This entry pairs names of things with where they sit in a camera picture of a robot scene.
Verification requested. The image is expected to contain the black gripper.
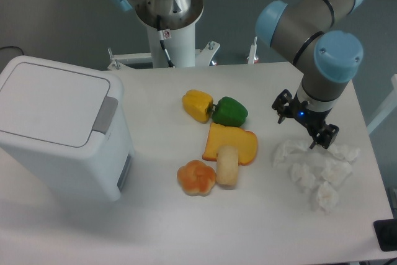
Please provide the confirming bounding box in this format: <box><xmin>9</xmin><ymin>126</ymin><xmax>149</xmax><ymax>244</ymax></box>
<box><xmin>272</xmin><ymin>89</ymin><xmax>339</xmax><ymax>150</ymax></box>

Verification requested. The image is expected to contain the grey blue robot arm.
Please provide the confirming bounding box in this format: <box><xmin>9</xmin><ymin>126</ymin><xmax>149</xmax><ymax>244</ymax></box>
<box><xmin>256</xmin><ymin>0</ymin><xmax>364</xmax><ymax>149</ymax></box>

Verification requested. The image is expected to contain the grey trash can lid button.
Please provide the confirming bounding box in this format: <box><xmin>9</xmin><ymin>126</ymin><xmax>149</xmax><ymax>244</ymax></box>
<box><xmin>92</xmin><ymin>96</ymin><xmax>118</xmax><ymax>135</ymax></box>

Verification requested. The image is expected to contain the white trash can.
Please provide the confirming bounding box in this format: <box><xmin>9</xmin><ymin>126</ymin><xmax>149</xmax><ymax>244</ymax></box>
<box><xmin>1</xmin><ymin>56</ymin><xmax>134</xmax><ymax>202</ymax></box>

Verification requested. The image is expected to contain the crumpled white tissue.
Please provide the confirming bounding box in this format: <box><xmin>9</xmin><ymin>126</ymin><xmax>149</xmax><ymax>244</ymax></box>
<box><xmin>321</xmin><ymin>158</ymin><xmax>352</xmax><ymax>187</ymax></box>
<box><xmin>328</xmin><ymin>143</ymin><xmax>360</xmax><ymax>163</ymax></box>
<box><xmin>311</xmin><ymin>181</ymin><xmax>339</xmax><ymax>214</ymax></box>
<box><xmin>290</xmin><ymin>163</ymin><xmax>316</xmax><ymax>194</ymax></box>
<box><xmin>272</xmin><ymin>140</ymin><xmax>309</xmax><ymax>167</ymax></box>

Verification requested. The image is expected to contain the green bell pepper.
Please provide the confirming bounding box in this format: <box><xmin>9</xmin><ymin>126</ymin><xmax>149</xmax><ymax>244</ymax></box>
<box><xmin>212</xmin><ymin>96</ymin><xmax>248</xmax><ymax>127</ymax></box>

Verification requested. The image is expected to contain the beige bread roll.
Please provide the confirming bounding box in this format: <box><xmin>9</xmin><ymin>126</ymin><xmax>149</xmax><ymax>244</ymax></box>
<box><xmin>216</xmin><ymin>145</ymin><xmax>239</xmax><ymax>188</ymax></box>

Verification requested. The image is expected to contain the yellow bell pepper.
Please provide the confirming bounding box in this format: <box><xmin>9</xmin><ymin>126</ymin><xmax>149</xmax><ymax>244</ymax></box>
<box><xmin>182</xmin><ymin>89</ymin><xmax>213</xmax><ymax>124</ymax></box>

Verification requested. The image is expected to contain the orange flower-shaped bun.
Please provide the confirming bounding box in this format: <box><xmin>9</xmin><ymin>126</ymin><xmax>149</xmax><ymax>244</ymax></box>
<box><xmin>177</xmin><ymin>160</ymin><xmax>216</xmax><ymax>196</ymax></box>

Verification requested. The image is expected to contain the black device at edge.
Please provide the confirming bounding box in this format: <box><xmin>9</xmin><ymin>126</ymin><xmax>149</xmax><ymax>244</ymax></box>
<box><xmin>373</xmin><ymin>219</ymin><xmax>397</xmax><ymax>252</ymax></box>

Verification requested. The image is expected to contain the white frame bar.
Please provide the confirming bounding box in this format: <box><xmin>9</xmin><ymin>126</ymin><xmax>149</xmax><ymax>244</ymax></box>
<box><xmin>367</xmin><ymin>74</ymin><xmax>396</xmax><ymax>135</ymax></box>

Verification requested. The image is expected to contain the white metal base frame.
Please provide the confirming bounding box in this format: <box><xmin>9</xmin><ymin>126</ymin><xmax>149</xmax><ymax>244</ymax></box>
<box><xmin>107</xmin><ymin>40</ymin><xmax>221</xmax><ymax>70</ymax></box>

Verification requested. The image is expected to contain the white pedestal column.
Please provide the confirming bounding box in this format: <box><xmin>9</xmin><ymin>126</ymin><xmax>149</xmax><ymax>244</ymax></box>
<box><xmin>146</xmin><ymin>24</ymin><xmax>195</xmax><ymax>68</ymax></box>

